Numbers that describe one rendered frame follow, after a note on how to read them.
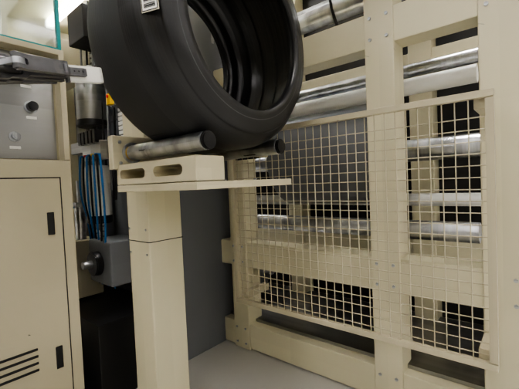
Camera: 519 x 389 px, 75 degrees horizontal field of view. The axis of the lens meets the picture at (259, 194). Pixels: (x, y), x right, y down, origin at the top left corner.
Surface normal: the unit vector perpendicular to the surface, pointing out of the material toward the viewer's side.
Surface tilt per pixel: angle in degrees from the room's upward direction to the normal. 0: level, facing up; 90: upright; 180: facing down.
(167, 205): 90
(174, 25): 93
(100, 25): 95
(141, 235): 90
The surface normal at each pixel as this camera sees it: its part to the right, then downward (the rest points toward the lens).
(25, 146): 0.76, -0.01
